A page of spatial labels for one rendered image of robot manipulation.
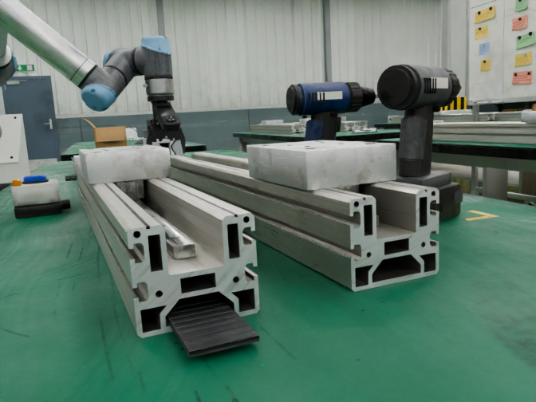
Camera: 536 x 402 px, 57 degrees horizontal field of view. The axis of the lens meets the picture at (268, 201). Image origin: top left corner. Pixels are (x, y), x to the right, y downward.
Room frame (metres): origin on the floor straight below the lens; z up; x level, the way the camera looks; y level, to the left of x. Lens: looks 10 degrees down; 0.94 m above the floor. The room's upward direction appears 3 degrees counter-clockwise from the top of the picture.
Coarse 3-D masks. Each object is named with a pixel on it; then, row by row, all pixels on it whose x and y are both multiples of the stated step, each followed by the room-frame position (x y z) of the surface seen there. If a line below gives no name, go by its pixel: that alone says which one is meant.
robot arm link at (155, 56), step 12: (156, 36) 1.34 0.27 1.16; (144, 48) 1.34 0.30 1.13; (156, 48) 1.34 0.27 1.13; (168, 48) 1.36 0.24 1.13; (144, 60) 1.34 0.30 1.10; (156, 60) 1.34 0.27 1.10; (168, 60) 1.36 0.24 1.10; (144, 72) 1.35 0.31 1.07; (156, 72) 1.34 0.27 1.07; (168, 72) 1.35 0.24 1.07
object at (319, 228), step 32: (192, 160) 0.95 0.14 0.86; (224, 160) 0.97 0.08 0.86; (224, 192) 0.75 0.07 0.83; (256, 192) 0.66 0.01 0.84; (288, 192) 0.54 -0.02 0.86; (320, 192) 0.48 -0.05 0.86; (352, 192) 0.46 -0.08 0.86; (384, 192) 0.50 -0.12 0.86; (416, 192) 0.46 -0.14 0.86; (256, 224) 0.63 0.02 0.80; (288, 224) 0.57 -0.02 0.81; (320, 224) 0.48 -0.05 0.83; (352, 224) 0.43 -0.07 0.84; (384, 224) 0.50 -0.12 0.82; (416, 224) 0.46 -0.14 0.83; (320, 256) 0.48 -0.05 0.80; (352, 256) 0.44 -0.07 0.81; (384, 256) 0.44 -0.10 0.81; (416, 256) 0.46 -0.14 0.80; (352, 288) 0.43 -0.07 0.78
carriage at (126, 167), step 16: (80, 160) 0.78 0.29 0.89; (96, 160) 0.65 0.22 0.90; (112, 160) 0.66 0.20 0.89; (128, 160) 0.67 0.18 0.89; (144, 160) 0.67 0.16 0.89; (160, 160) 0.68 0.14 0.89; (96, 176) 0.65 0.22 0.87; (112, 176) 0.66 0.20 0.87; (128, 176) 0.67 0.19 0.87; (144, 176) 0.67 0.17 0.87; (160, 176) 0.68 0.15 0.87; (128, 192) 0.68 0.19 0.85
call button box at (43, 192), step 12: (48, 180) 0.95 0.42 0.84; (12, 192) 0.90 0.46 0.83; (24, 192) 0.90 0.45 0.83; (36, 192) 0.91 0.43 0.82; (48, 192) 0.92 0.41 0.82; (24, 204) 0.90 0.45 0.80; (36, 204) 0.91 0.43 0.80; (48, 204) 0.92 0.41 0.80; (60, 204) 0.93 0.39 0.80; (24, 216) 0.90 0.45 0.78; (36, 216) 0.91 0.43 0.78
